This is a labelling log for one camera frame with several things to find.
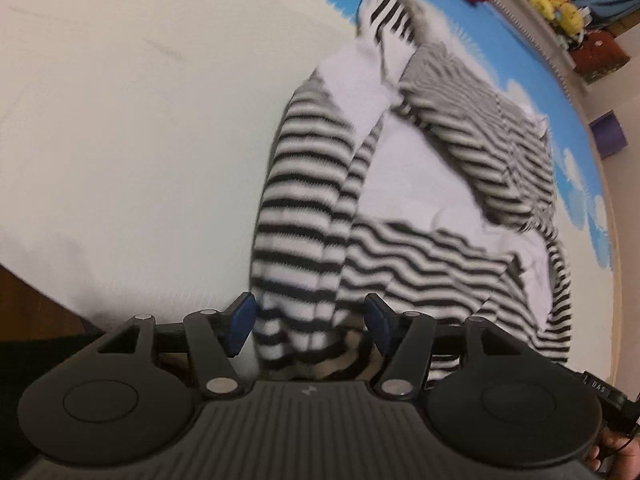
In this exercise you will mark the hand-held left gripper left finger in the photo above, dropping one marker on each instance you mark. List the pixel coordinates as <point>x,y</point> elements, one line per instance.
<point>240,320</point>

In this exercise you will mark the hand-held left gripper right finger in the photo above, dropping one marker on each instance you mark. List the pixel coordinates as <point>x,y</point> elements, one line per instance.
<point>377,322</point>

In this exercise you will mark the striped shirt with white vest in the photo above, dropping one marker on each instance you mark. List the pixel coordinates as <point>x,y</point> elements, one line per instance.
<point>310,185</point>

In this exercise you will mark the person's right hand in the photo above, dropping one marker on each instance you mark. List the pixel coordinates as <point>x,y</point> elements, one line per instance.
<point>620,455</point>

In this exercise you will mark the purple box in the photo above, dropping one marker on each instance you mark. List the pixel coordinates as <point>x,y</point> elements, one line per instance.
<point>610,137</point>

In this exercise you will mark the dark red cushion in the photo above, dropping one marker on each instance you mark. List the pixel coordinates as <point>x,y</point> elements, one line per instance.
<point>600,55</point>

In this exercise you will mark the yellow round plush toy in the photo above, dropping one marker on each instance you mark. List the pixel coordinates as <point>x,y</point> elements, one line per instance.
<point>570,17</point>

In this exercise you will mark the blue curtain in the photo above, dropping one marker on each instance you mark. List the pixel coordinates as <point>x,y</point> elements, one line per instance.
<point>610,0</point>

